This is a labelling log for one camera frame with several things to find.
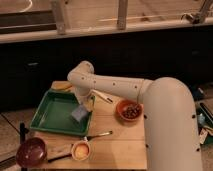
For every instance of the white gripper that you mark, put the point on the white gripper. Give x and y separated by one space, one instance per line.
85 97

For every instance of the wooden spatula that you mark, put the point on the wooden spatula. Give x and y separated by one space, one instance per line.
103 96

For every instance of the green bin on floor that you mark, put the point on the green bin on floor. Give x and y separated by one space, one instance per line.
205 124

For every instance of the black table stand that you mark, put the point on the black table stand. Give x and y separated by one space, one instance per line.
9 144

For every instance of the blue sponge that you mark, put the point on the blue sponge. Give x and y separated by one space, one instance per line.
79 113

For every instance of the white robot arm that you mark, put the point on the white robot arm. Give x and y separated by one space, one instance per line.
170 122

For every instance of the small orange saucepan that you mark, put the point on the small orange saucepan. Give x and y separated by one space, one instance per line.
79 151

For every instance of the dark red bowl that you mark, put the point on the dark red bowl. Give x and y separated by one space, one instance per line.
31 153

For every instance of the orange bowl with food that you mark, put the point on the orange bowl with food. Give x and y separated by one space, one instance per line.
129 110

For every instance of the green plastic tray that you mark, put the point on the green plastic tray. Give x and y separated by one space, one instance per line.
54 115

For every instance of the metal spoon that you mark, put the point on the metal spoon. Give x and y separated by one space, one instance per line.
88 138

